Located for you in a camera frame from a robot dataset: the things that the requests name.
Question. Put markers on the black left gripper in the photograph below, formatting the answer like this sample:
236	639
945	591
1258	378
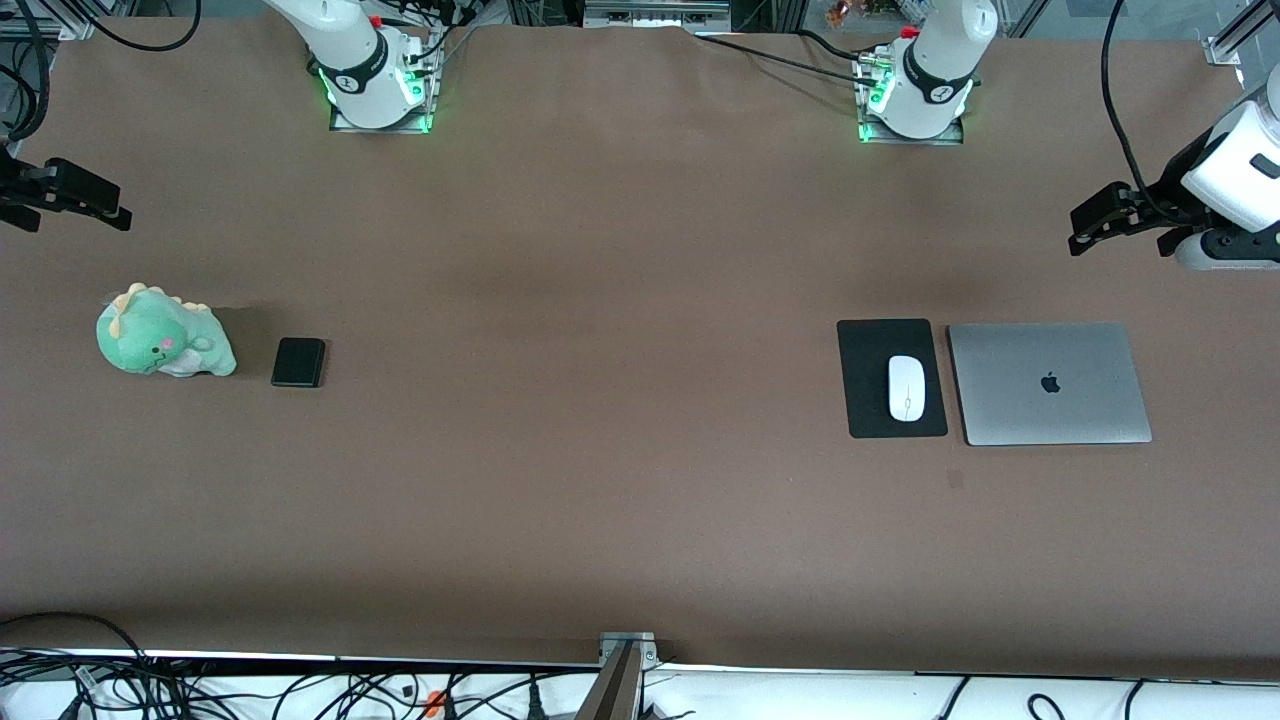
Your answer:
1172	196

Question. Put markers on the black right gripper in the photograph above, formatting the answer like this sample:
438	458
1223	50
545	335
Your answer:
22	186

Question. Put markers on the small black box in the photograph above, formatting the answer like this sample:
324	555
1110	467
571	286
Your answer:
298	362

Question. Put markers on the white computer mouse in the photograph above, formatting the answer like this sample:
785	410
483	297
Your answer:
906	390

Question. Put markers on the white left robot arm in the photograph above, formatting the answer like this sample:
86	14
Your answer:
940	60

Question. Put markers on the black mouse pad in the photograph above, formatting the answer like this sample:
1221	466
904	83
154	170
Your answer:
860	400

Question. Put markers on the green dinosaur plush toy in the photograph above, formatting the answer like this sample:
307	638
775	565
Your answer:
155	335

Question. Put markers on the silver closed laptop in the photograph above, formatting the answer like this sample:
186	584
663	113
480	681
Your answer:
1000	390

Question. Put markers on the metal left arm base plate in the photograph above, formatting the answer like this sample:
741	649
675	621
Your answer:
950	138

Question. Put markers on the aluminium frame profile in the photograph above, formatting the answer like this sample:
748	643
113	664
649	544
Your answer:
60	28
1240	35

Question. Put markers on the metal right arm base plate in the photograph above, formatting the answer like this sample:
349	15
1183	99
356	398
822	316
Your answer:
380	129

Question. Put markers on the grey metal frame block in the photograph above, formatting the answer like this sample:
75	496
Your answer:
655	12

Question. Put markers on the metal post bracket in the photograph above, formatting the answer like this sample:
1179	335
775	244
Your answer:
650	655

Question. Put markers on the aluminium frame post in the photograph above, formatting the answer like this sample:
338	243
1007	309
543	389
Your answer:
612	690

